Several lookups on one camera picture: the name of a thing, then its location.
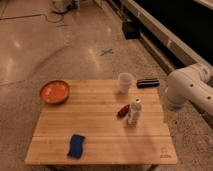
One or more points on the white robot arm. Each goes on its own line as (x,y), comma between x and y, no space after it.
(189,84)

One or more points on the orange ceramic bowl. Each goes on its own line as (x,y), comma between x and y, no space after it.
(55,92)

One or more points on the small brown red object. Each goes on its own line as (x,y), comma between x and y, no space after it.
(123,111)

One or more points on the black rectangular case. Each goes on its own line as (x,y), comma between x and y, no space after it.
(147,83)

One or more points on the white plastic bottle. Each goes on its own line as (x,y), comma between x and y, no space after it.
(134,111)

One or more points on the wooden table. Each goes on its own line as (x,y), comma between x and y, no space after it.
(91,111)

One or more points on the black box on floor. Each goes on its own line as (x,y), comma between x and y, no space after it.
(130,31)

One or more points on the blue sponge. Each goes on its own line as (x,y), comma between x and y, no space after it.
(76,146)

